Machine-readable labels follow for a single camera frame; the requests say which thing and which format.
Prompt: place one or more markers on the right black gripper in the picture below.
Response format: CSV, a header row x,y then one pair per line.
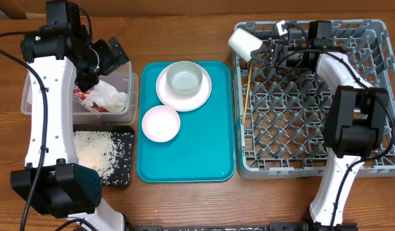
x,y
254,54

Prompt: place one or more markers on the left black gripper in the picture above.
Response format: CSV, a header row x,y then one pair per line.
x,y
111,60

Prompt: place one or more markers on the wooden chopstick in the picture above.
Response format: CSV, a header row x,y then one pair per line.
x,y
247,92

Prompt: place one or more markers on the pale green cup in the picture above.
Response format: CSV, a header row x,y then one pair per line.
x,y
243,43

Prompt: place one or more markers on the white napkin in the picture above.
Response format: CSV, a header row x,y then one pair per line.
x,y
104,98

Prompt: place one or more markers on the red snack wrapper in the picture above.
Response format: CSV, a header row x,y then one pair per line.
x,y
81,96

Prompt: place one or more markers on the grey shallow bowl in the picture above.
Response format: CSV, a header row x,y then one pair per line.
x,y
184,78

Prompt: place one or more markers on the small white dish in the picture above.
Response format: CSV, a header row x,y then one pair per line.
x,y
161,123

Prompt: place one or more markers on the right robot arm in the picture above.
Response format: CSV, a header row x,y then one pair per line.
x,y
354,125

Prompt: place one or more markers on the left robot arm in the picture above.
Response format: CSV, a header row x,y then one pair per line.
x,y
61,56

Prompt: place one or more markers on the grey plastic dishwasher rack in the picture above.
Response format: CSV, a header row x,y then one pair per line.
x,y
283,133

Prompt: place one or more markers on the clear plastic bin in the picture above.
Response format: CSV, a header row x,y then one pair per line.
x,y
120,83

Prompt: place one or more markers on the large white plate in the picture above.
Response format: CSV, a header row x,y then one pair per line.
x,y
183,102

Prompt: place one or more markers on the black plastic tray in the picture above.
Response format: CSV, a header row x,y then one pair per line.
x,y
123,154

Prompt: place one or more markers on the spilled rice pile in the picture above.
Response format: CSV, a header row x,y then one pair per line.
x,y
95,154

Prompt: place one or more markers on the teal plastic serving tray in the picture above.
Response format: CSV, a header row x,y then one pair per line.
x,y
204,148

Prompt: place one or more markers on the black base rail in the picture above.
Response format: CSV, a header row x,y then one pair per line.
x,y
278,226

